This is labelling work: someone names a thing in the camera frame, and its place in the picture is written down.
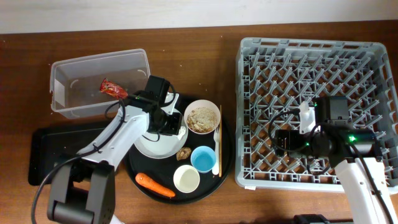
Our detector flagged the pink bowl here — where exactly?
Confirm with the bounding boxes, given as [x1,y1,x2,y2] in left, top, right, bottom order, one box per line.
[183,100,221,134]

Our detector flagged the blue cup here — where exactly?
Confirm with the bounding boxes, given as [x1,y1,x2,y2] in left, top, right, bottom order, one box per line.
[190,146,216,173]

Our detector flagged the white cup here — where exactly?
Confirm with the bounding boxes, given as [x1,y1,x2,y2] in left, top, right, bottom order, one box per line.
[173,165,200,194]

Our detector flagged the red snack wrapper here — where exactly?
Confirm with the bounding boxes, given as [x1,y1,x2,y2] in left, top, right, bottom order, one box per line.
[99,78,128,100]

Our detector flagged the rice and food scraps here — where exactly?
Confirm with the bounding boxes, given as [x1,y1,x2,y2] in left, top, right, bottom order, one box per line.
[187,107,218,133]

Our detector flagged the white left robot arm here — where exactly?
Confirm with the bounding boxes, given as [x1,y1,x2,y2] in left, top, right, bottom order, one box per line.
[30,91,182,223]

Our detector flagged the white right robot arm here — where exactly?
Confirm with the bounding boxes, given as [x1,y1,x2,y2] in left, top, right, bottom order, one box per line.
[272,128,397,223]

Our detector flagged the grey dishwasher rack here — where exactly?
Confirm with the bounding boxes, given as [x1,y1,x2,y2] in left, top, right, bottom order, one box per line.
[235,37,397,194]

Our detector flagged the white plate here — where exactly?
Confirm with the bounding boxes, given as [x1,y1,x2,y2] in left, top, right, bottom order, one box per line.
[134,110,188,159]

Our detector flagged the brown ginger piece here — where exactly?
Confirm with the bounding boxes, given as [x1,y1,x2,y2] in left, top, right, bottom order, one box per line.
[176,147,192,161]

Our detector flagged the wooden chopstick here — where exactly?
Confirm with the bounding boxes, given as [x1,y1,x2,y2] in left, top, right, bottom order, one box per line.
[218,105,223,178]

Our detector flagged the orange carrot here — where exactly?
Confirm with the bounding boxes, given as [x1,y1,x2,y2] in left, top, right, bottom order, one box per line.
[135,173,175,198]

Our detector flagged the round black tray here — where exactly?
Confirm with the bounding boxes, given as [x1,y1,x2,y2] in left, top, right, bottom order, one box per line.
[124,110,235,204]

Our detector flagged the white plastic fork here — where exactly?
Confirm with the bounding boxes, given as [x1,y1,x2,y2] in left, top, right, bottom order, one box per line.
[212,127,220,175]

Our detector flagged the clear plastic bin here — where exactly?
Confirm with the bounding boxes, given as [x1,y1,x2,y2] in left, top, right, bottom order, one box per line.
[50,49,150,119]

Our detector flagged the black rectangular tray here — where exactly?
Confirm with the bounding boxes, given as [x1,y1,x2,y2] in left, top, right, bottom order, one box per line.
[28,121,110,186]

